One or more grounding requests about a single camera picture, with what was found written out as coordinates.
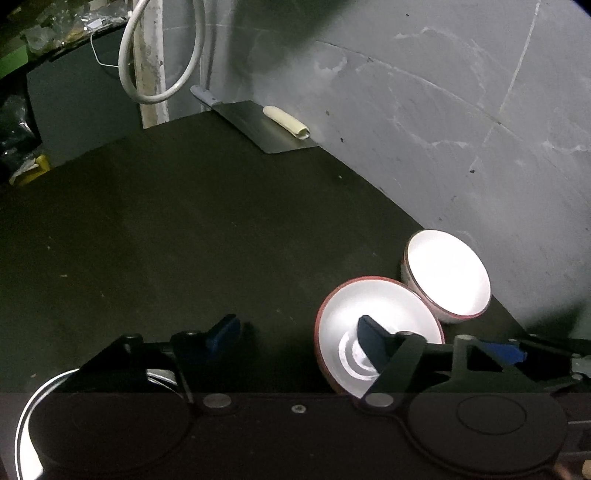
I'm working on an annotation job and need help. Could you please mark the black trash bag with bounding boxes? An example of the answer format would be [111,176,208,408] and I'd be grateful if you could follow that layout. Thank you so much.
[0,87,41,172]

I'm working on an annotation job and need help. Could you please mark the yellow bin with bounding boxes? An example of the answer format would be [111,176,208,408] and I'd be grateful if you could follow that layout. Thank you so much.
[9,154,50,186]

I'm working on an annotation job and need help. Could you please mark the green box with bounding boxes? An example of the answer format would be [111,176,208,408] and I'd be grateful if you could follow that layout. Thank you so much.
[0,47,29,78]

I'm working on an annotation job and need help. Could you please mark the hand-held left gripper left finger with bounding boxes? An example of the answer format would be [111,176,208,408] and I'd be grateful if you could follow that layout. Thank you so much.
[76,315,241,414]

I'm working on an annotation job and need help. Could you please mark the cream door frame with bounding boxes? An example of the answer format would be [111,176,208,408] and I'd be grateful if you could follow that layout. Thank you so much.
[134,0,170,130]

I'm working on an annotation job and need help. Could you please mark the white ceramic bowl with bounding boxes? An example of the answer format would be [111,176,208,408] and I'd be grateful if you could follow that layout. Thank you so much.
[314,276,446,398]
[401,229,491,325]

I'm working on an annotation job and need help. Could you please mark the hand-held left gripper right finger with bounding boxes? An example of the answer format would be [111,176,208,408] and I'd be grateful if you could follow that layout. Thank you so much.
[358,315,543,414]

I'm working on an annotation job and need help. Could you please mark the thin white cable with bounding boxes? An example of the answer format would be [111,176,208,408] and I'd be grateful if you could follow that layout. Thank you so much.
[90,34,122,68]

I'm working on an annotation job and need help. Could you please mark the white flexible hose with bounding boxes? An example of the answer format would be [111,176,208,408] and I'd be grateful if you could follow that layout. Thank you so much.
[117,0,206,105]

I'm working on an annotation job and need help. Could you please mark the cream rolled piece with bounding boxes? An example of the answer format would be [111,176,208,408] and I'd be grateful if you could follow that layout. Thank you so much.
[263,105,311,140]

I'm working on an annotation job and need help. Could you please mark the white wall pipe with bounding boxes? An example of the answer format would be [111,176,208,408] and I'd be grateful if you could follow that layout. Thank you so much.
[203,0,218,110]

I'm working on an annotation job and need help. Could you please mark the stainless steel plate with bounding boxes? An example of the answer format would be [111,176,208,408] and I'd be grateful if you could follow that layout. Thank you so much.
[14,367,185,480]

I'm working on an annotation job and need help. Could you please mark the cluttered storage shelf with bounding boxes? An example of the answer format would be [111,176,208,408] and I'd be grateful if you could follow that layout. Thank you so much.
[0,0,136,61]

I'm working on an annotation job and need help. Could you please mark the dark cabinet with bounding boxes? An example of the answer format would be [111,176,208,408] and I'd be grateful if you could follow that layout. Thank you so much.
[25,28,145,163]

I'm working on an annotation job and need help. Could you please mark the steel cleaver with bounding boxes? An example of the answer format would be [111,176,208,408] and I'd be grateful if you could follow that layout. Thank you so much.
[191,85,320,156]

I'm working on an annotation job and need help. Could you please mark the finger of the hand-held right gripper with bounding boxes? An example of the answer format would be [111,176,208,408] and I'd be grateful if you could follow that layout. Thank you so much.
[481,333,591,370]

